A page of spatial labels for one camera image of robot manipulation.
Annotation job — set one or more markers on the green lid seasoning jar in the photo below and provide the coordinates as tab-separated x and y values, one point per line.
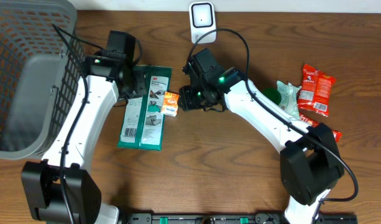
273	94

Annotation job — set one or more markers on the white barcode scanner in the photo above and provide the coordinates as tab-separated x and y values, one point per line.
202	19

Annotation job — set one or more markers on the grey plastic mesh basket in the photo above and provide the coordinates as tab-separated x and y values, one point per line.
38	74

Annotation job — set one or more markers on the red snack bag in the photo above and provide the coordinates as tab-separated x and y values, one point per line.
315	90

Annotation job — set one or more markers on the small orange carton box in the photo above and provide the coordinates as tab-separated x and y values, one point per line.
170	104

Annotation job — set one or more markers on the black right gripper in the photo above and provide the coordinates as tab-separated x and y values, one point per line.
186	92

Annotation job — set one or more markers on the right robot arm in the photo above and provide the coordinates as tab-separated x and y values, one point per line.
310	164

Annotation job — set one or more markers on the pale green tissue pack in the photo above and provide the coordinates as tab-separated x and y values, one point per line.
288	93

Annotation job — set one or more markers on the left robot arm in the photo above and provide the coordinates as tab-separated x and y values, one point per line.
59	188

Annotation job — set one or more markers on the green white packet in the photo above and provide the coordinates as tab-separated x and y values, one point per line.
143	123

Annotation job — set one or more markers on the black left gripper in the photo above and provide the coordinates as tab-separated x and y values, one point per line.
142	76

